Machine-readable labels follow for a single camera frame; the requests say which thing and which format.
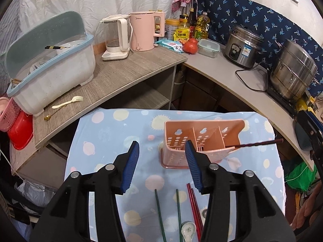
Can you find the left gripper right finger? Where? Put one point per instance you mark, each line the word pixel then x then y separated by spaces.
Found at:
pixel 257 215

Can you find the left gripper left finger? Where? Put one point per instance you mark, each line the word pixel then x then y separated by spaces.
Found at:
pixel 66 217

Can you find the dark maroon chopstick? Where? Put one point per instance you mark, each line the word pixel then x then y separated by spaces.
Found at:
pixel 276 141

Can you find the silver metal spoon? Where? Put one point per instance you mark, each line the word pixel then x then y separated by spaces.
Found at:
pixel 204 213

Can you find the dark red chopstick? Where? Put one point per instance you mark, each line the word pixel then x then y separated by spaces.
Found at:
pixel 200 225

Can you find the white ceramic soup spoon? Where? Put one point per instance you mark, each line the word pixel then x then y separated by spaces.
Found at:
pixel 188 230

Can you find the green chopstick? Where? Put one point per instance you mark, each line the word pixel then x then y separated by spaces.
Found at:
pixel 179 215
pixel 160 216

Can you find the pink plastic utensil holder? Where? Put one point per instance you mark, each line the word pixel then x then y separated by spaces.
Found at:
pixel 215 138

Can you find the person left hand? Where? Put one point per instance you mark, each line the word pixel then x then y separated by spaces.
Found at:
pixel 306 209

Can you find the stacked yellow green bowls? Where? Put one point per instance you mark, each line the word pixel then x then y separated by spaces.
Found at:
pixel 306 104

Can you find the black induction cooker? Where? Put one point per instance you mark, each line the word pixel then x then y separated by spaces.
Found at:
pixel 288 106

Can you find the green plastic bag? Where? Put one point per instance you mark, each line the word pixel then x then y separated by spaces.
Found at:
pixel 301 177

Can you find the stainless steel steamer pot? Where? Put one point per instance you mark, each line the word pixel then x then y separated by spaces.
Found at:
pixel 294 72

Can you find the light blue patterned tablecloth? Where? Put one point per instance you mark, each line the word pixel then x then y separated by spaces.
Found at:
pixel 103 134

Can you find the red plastic basin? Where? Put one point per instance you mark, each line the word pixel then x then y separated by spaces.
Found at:
pixel 21 131

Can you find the small gold spoon on counter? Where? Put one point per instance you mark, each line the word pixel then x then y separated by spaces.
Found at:
pixel 48 117

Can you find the silver rice cooker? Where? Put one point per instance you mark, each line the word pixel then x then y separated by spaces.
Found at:
pixel 242 47

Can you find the cream plastic fork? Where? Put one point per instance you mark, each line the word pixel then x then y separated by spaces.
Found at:
pixel 74 99

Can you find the pink plastic basket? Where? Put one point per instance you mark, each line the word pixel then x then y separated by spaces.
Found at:
pixel 9 112

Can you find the clear food container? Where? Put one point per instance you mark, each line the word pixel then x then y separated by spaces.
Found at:
pixel 208 48

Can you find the red tomato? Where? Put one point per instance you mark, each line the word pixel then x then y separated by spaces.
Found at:
pixel 190 46

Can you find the navy floral cloth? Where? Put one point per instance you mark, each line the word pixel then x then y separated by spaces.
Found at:
pixel 271 26

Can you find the dark soy sauce bottle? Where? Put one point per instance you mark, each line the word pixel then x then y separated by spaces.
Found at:
pixel 192 22

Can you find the wet wipes packet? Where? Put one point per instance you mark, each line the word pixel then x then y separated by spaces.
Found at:
pixel 175 46

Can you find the yellow seasoning bag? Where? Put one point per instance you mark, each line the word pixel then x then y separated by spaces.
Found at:
pixel 181 34

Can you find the white dish drainer box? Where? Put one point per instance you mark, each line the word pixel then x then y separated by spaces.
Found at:
pixel 49 60

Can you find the yellow lidded tin can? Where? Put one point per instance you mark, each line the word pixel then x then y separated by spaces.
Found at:
pixel 171 25

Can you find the pink electric kettle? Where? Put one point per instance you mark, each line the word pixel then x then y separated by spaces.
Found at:
pixel 146 26

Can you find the white glass kettle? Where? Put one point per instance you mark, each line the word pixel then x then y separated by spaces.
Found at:
pixel 117 33

